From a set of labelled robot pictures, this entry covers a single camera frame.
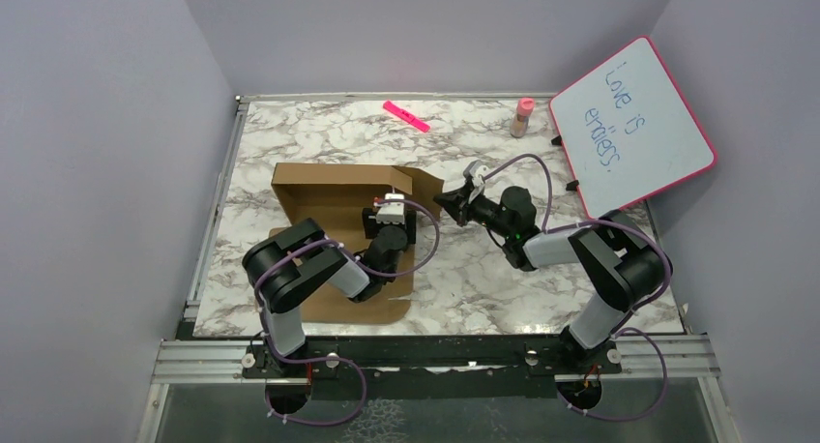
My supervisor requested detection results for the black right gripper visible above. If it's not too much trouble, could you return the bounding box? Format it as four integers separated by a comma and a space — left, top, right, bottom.
433, 184, 514, 240

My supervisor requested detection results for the brown cardboard box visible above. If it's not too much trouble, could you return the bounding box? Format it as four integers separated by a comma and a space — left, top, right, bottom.
272, 162, 444, 325

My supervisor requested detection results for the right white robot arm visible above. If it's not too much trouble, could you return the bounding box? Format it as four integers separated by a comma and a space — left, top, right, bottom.
434, 184, 672, 372

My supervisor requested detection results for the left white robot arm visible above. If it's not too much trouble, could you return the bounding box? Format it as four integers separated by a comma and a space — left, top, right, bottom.
242, 204, 417, 376

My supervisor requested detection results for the pink-capped pen jar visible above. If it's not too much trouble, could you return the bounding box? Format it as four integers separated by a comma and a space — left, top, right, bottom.
510, 98, 536, 138

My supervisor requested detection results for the pink highlighter marker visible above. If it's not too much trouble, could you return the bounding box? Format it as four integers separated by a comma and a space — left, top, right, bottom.
382, 101, 430, 133

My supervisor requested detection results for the pink-framed whiteboard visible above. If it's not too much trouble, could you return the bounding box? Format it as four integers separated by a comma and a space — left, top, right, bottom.
548, 36, 717, 218

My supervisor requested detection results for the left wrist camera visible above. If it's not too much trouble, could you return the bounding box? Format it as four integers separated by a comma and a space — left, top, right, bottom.
373, 192, 405, 225

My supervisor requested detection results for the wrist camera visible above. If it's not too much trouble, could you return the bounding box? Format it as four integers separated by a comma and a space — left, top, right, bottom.
373, 192, 405, 225
463, 160, 489, 204

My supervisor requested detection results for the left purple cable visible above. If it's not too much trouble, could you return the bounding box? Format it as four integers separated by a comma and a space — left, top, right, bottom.
252, 197, 442, 428

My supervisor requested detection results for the purple cable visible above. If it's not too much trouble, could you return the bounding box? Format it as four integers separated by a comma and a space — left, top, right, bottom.
480, 153, 674, 424
252, 197, 442, 428

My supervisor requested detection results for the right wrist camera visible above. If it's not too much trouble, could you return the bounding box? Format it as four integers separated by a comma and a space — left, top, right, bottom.
463, 160, 489, 204

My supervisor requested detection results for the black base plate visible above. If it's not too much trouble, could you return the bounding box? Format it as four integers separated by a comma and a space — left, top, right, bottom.
176, 321, 648, 403

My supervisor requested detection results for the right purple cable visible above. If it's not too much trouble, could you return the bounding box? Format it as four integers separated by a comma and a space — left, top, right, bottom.
480, 153, 674, 424

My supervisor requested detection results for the aluminium frame rail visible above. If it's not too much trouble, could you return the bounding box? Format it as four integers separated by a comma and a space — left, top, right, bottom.
139, 94, 740, 442

